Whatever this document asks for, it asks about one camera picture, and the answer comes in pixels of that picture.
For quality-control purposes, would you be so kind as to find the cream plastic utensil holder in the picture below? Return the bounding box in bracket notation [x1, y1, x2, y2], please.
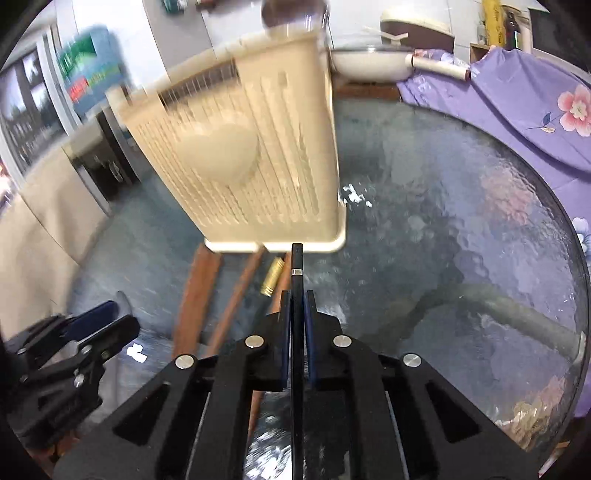
[107, 25, 346, 253]

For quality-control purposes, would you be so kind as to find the silver metal spoon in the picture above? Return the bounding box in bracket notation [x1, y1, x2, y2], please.
[262, 0, 329, 37]

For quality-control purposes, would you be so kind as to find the beige curtain cloth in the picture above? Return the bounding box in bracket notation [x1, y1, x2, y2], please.
[0, 147, 107, 339]

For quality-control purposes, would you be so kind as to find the round glass table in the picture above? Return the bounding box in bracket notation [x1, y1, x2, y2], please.
[70, 99, 590, 479]

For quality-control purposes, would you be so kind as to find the water dispenser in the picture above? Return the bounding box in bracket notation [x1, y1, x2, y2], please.
[62, 103, 153, 216]

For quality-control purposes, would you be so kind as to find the window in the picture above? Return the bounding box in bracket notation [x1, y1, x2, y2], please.
[1, 28, 80, 183]

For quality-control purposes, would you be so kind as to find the wooden counter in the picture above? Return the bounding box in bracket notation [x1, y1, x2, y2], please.
[332, 78, 401, 102]

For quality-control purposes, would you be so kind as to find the white pan with lid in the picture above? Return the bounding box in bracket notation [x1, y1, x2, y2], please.
[331, 45, 471, 84]

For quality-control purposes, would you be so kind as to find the brown white rice cooker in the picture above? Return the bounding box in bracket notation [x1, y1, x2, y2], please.
[381, 12, 455, 53]

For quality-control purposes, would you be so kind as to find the purple floral cloth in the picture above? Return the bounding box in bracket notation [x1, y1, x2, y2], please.
[398, 48, 590, 252]

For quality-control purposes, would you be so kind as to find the dark glass bottle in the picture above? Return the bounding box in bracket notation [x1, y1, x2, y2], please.
[504, 11, 522, 50]

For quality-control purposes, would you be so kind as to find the yellow roll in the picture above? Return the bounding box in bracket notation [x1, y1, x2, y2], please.
[482, 0, 505, 47]

